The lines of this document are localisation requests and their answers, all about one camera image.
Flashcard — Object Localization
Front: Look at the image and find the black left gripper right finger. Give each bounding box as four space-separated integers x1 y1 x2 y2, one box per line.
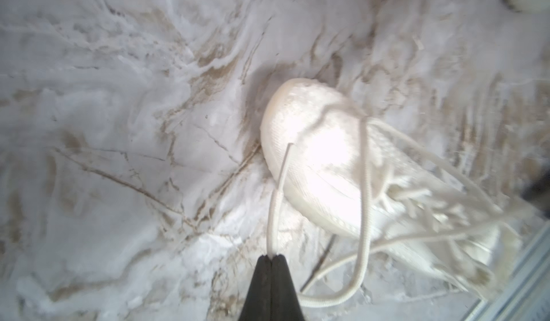
272 255 305 321

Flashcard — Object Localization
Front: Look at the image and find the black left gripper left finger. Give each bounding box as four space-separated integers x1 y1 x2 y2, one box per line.
239 255 272 321

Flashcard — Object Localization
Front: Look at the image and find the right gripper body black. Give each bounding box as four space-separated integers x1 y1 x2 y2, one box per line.
521 171 550 218

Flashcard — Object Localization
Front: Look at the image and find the aluminium front rail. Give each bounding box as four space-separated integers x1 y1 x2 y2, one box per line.
464 223 549 321

